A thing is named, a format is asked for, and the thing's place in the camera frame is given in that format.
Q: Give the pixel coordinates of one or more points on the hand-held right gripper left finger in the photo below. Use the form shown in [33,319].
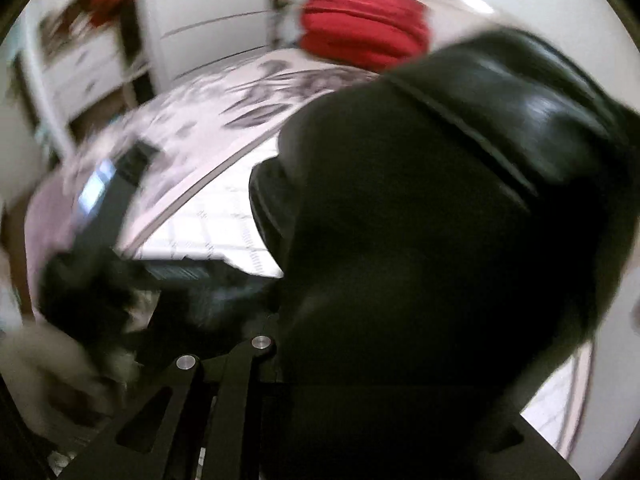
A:
[225,410]

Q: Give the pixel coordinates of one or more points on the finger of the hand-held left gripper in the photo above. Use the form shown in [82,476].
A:
[105,210]

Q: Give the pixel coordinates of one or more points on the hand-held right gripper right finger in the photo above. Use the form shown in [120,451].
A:
[540,455]

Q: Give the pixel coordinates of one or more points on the black leather jacket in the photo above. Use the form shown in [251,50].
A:
[425,210]

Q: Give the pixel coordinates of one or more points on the person's left forearm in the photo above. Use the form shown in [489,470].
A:
[45,370]

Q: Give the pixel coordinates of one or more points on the floral purple blanket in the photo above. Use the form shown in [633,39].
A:
[200,125]

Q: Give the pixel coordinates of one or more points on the white drawer unit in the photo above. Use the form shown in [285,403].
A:
[85,70]

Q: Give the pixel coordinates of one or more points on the white wardrobe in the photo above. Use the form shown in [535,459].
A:
[210,20]

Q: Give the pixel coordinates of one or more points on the red quilt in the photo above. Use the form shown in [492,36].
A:
[365,25]

